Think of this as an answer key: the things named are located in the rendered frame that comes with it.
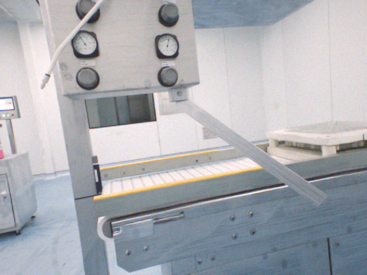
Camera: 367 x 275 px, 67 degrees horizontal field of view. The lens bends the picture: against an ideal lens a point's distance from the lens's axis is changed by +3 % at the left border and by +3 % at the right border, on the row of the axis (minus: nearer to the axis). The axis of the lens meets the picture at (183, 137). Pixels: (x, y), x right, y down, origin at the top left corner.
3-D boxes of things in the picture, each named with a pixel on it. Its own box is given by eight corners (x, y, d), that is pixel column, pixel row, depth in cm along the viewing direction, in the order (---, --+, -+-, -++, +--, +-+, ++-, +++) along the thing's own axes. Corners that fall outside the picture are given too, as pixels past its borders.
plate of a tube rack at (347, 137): (328, 147, 60) (327, 137, 60) (265, 138, 84) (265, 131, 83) (419, 132, 66) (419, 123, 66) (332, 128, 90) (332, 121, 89)
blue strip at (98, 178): (102, 236, 74) (92, 165, 72) (102, 235, 75) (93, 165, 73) (108, 234, 75) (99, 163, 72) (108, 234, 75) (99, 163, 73)
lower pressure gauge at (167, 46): (158, 58, 42) (154, 33, 42) (156, 59, 43) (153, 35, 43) (181, 56, 43) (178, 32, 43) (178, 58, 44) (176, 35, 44)
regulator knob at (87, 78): (76, 89, 39) (70, 57, 38) (78, 91, 41) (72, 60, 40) (100, 87, 39) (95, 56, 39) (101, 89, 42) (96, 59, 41)
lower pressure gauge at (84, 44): (72, 57, 39) (68, 29, 39) (74, 59, 40) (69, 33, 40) (100, 55, 40) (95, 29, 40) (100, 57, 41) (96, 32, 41)
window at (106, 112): (88, 129, 540) (79, 70, 528) (88, 129, 542) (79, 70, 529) (156, 121, 570) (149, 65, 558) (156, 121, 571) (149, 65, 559)
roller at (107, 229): (102, 240, 47) (100, 222, 47) (106, 196, 73) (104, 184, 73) (123, 236, 48) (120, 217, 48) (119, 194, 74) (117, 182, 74)
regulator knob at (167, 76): (161, 86, 41) (158, 58, 41) (158, 88, 44) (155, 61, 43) (182, 84, 42) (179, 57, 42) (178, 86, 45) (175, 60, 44)
